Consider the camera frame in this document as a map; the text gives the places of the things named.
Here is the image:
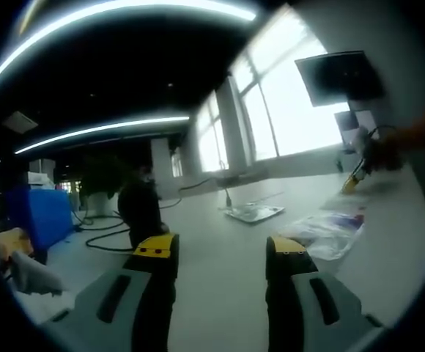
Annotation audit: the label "black wall-mounted monitor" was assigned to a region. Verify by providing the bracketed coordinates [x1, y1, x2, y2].
[294, 50, 386, 108]

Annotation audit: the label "blue plastic crate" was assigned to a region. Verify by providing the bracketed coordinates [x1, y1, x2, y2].
[6, 188, 75, 254]

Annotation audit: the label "large window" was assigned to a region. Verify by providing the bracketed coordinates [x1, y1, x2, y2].
[196, 7, 352, 174]

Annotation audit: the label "white table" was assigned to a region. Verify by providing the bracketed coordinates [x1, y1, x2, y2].
[14, 166, 425, 352]

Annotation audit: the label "long ceiling light strip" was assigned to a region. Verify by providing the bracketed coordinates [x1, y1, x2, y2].
[13, 115, 191, 155]
[0, 0, 257, 97]

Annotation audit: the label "black scanner cable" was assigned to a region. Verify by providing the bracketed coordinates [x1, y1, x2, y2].
[73, 210, 136, 253]

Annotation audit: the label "black power cable with plug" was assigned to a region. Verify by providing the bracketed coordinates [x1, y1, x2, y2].
[160, 178, 235, 210]

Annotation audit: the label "cardboard box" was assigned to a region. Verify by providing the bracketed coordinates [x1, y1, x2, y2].
[0, 226, 34, 258]

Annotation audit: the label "ceiling air vent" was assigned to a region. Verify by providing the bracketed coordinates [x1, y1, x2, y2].
[1, 110, 40, 133]

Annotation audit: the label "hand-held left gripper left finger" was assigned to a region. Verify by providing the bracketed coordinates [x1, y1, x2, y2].
[39, 232, 181, 352]

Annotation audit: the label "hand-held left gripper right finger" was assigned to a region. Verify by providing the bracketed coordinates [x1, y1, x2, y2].
[265, 235, 386, 352]

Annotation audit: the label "potted green plant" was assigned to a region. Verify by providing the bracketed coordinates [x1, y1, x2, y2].
[78, 156, 126, 218]

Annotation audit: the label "white plastic sheet goods packet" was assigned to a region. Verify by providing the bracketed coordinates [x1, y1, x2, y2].
[277, 210, 366, 262]

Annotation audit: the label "black barcode scanner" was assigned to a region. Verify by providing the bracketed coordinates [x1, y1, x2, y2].
[117, 164, 170, 251]

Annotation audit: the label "white power strip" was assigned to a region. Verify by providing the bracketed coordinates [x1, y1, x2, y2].
[222, 201, 286, 225]

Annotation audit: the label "white boxes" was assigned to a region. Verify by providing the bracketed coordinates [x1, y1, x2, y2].
[27, 159, 58, 190]

